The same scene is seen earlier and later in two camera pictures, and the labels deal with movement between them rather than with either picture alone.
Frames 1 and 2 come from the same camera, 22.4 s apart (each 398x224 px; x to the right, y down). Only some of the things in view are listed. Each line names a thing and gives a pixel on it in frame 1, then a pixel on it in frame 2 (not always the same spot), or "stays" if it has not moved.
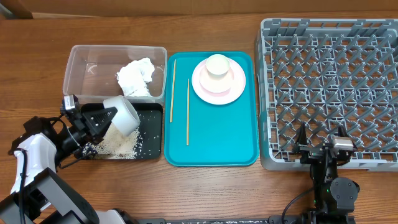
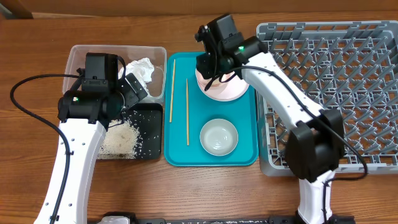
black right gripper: (311, 153) to (202, 68)
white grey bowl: (126, 119) to (219, 137)
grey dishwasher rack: (328, 73) stays
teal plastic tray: (198, 134) stays
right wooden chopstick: (188, 113) stays
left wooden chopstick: (173, 91) stays
